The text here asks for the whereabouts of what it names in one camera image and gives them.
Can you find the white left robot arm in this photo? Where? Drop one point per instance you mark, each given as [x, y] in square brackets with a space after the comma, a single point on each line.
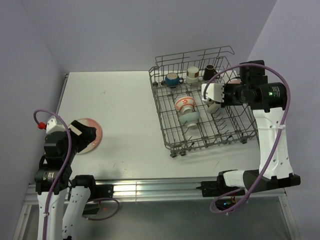
[61, 201]

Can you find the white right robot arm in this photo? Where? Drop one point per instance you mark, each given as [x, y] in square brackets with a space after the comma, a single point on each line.
[268, 95]

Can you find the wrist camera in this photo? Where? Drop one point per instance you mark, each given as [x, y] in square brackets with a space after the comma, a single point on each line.
[54, 125]
[214, 92]

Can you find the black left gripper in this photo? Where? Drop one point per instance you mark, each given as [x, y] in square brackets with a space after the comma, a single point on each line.
[87, 135]

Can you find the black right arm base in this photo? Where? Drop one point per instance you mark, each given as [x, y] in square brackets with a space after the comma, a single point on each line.
[216, 188]

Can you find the grey wire dish rack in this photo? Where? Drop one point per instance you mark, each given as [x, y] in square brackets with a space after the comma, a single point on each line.
[227, 125]

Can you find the dark blue mug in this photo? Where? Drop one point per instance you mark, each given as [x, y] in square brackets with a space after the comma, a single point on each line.
[172, 80]

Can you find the pale green bowl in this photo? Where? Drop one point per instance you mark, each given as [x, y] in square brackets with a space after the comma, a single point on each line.
[189, 119]

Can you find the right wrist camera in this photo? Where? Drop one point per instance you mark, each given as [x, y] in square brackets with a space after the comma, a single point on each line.
[214, 92]

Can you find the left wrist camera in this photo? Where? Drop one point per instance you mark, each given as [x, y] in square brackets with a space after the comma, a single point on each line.
[54, 125]

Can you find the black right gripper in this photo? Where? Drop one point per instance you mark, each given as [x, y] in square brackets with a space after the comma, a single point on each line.
[227, 102]

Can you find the brown ceramic mug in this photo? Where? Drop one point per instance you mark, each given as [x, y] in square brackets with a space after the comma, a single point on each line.
[209, 72]

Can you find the aluminium mounting rail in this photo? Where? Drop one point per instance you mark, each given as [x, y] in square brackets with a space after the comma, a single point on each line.
[157, 189]

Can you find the grey brown tumbler cup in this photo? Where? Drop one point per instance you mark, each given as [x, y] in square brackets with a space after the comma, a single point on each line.
[192, 75]

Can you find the orange patterned small bowl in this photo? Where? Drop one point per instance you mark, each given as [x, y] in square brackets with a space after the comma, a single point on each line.
[185, 105]

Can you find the blue cream plate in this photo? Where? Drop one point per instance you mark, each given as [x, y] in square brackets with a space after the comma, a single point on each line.
[213, 108]

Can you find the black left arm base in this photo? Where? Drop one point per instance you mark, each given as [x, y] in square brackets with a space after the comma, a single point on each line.
[100, 191]

